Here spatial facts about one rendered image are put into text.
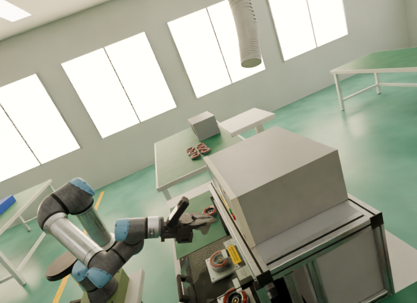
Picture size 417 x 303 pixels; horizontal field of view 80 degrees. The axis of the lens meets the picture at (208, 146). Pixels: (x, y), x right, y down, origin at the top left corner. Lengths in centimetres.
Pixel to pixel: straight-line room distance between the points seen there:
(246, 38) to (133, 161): 435
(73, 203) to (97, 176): 479
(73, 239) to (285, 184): 79
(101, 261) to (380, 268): 96
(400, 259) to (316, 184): 55
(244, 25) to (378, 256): 165
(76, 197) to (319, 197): 98
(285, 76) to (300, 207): 550
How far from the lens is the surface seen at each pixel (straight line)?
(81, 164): 598
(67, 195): 123
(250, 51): 197
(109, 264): 99
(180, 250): 165
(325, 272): 97
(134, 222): 93
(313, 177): 89
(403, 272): 129
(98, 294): 155
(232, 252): 100
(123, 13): 564
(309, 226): 93
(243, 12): 211
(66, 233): 112
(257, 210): 84
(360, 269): 106
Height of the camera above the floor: 174
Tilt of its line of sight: 19 degrees down
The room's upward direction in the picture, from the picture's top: 22 degrees counter-clockwise
